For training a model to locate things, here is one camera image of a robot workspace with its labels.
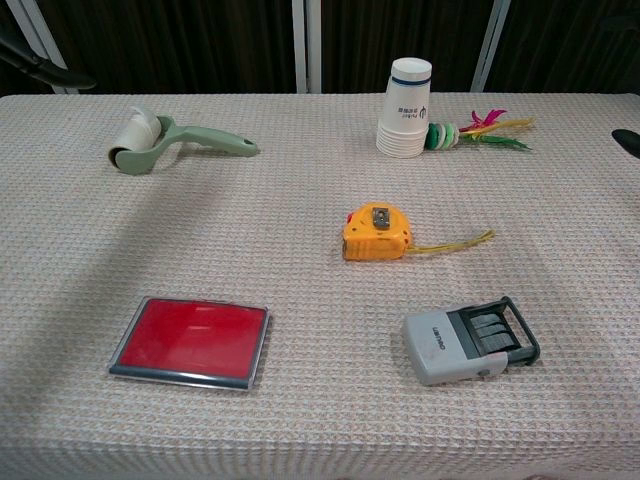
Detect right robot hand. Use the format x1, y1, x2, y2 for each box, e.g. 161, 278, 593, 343
611, 128, 640, 160

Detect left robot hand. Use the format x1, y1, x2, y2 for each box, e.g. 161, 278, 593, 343
0, 33, 97, 92

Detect dark pleated curtain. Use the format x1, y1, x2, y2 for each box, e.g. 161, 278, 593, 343
0, 0, 640, 96

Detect colourful feather shuttlecock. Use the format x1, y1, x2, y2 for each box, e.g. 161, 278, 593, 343
423, 108, 536, 153

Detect grey date stamp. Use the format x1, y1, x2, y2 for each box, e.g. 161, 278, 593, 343
402, 295, 542, 387

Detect red ink pad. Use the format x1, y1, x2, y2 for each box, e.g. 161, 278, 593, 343
107, 295, 274, 392

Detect beige woven tablecloth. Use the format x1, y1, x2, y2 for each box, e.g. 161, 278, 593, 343
0, 92, 640, 480

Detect white slanted frame post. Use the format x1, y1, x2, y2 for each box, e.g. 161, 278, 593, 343
4, 0, 81, 96
469, 0, 512, 94

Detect green handle lint roller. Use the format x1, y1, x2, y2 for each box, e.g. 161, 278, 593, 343
108, 106, 261, 176

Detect white upright frame post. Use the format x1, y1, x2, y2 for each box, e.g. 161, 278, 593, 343
292, 0, 323, 95

